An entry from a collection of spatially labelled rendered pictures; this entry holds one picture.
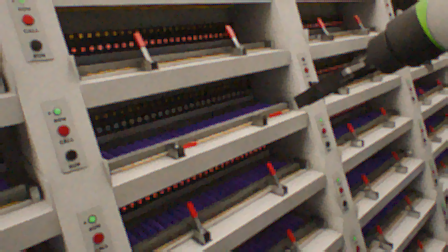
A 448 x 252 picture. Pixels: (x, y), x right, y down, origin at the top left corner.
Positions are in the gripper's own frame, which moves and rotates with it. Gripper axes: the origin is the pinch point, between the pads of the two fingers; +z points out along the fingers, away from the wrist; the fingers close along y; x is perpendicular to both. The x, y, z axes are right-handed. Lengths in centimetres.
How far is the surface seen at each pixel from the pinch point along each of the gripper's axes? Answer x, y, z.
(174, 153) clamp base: 0.5, -27.8, 17.3
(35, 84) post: 18, -49, 12
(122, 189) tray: -2.5, -40.9, 16.9
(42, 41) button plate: 25, -46, 10
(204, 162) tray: -3.6, -21.7, 17.6
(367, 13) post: 30, 88, 17
